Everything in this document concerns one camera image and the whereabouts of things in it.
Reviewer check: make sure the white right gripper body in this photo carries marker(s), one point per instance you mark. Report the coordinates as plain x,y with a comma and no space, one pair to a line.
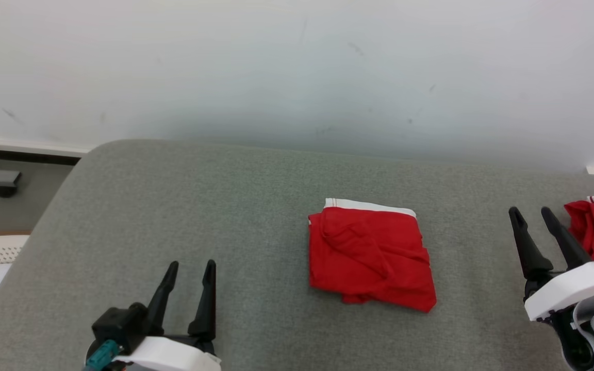
575,288

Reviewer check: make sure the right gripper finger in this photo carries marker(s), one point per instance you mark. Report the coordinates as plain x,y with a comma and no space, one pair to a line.
529,247
567,242

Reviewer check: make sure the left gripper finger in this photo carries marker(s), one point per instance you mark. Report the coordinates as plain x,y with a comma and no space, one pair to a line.
206,304
162,304

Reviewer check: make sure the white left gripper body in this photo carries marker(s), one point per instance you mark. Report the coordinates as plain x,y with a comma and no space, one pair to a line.
173,356

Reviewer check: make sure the red white jersey shirt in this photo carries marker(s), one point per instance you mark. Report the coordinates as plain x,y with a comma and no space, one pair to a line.
369,257

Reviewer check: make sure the grey fabric sofa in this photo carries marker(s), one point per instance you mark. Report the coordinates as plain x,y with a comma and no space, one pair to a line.
225,216

